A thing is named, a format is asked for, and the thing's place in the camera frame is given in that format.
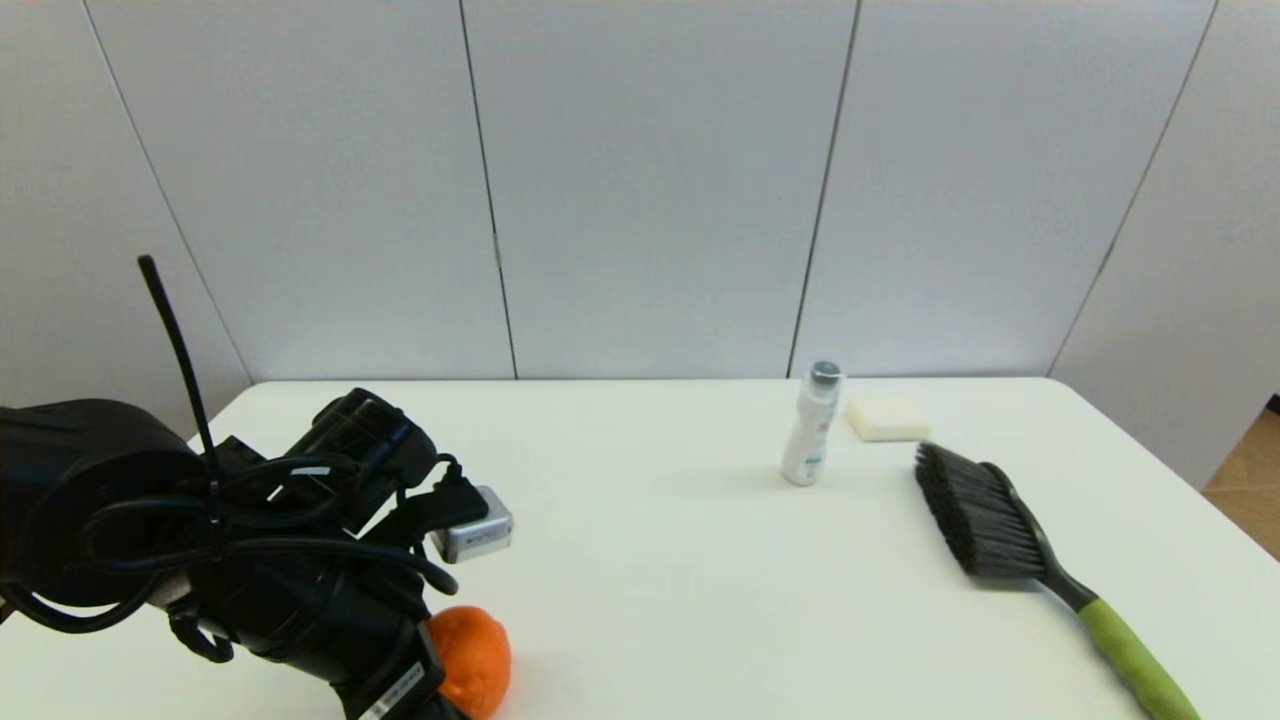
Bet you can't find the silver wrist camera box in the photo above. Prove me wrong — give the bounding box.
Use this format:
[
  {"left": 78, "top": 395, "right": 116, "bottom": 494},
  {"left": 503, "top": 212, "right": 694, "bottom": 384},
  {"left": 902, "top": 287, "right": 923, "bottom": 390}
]
[{"left": 432, "top": 485, "right": 515, "bottom": 564}]

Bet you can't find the orange fruit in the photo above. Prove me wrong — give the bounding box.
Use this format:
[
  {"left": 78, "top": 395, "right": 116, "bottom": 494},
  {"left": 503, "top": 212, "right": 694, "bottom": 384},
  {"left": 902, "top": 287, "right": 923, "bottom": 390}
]
[{"left": 425, "top": 606, "right": 513, "bottom": 720}]

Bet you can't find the black brush green handle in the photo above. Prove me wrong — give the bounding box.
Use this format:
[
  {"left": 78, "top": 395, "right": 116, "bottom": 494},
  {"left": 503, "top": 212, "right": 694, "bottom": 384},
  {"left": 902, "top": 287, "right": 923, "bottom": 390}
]
[{"left": 914, "top": 443, "right": 1204, "bottom": 720}]

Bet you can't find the black looping arm cable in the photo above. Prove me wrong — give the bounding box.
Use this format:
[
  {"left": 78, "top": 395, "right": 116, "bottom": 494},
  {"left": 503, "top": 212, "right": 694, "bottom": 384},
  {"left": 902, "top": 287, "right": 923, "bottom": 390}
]
[{"left": 0, "top": 455, "right": 461, "bottom": 637}]

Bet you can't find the white rectangular sponge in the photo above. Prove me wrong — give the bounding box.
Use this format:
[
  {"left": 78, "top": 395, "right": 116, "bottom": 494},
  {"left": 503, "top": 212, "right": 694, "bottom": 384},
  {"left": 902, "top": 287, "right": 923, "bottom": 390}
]
[{"left": 845, "top": 397, "right": 932, "bottom": 443}]

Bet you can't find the white plastic bottle grey cap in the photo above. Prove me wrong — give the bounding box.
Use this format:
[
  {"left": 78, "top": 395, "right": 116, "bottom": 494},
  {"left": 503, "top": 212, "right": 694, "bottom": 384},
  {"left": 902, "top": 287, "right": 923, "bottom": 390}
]
[{"left": 780, "top": 362, "right": 844, "bottom": 488}]

